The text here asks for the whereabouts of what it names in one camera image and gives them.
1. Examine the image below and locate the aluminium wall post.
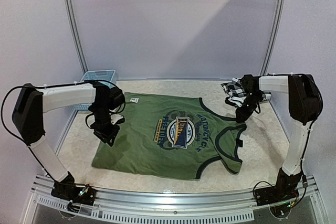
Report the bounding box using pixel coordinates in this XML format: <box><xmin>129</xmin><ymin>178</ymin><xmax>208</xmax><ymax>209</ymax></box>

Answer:
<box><xmin>260</xmin><ymin>0</ymin><xmax>285</xmax><ymax>75</ymax></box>
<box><xmin>64</xmin><ymin>0</ymin><xmax>89</xmax><ymax>73</ymax></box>

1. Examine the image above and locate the left aluminium wall post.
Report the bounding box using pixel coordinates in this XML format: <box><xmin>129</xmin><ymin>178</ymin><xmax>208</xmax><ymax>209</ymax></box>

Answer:
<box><xmin>64</xmin><ymin>0</ymin><xmax>89</xmax><ymax>73</ymax></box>

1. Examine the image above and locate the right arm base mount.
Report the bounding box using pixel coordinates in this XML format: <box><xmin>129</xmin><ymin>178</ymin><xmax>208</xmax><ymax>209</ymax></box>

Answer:
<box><xmin>253</xmin><ymin>176</ymin><xmax>308</xmax><ymax>209</ymax></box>

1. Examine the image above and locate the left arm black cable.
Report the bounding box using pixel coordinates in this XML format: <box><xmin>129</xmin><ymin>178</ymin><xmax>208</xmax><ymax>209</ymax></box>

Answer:
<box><xmin>0</xmin><ymin>79</ymin><xmax>127</xmax><ymax>146</ymax></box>

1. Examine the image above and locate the right aluminium wall post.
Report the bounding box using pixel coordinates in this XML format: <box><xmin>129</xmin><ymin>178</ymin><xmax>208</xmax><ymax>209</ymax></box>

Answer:
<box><xmin>260</xmin><ymin>0</ymin><xmax>285</xmax><ymax>75</ymax></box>

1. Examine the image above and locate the light blue plastic basket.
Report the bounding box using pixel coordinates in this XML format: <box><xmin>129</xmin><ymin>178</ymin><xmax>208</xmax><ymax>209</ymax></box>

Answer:
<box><xmin>74</xmin><ymin>69</ymin><xmax>119</xmax><ymax>111</ymax></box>

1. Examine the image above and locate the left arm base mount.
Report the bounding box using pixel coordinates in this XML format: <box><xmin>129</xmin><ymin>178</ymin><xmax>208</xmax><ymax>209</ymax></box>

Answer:
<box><xmin>51</xmin><ymin>172</ymin><xmax>97</xmax><ymax>214</ymax></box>

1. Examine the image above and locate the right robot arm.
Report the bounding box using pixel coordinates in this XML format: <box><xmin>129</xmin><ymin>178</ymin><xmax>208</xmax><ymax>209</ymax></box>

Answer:
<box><xmin>236</xmin><ymin>74</ymin><xmax>323</xmax><ymax>201</ymax></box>

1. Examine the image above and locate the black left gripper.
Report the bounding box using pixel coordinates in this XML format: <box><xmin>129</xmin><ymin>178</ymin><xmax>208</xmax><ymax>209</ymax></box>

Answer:
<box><xmin>91</xmin><ymin>104</ymin><xmax>120</xmax><ymax>146</ymax></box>

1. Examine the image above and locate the black white checked shirt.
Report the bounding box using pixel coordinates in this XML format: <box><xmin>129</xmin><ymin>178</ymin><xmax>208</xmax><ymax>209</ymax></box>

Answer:
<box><xmin>220</xmin><ymin>77</ymin><xmax>272</xmax><ymax>108</ymax></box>

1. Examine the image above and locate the front aluminium rail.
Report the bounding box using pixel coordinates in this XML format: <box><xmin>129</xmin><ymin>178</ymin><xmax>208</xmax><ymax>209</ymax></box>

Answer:
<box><xmin>23</xmin><ymin>176</ymin><xmax>328</xmax><ymax>223</ymax></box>

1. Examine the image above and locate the green garment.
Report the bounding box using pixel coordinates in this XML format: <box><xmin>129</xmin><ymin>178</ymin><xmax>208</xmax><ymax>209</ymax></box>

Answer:
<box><xmin>91</xmin><ymin>92</ymin><xmax>246</xmax><ymax>180</ymax></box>

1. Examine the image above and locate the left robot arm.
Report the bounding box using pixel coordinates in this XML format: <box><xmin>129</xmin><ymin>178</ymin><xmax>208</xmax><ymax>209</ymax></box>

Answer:
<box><xmin>12</xmin><ymin>80</ymin><xmax>125</xmax><ymax>200</ymax></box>

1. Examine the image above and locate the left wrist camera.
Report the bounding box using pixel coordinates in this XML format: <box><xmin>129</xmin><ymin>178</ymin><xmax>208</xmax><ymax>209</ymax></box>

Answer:
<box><xmin>110</xmin><ymin>114</ymin><xmax>125</xmax><ymax>125</ymax></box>

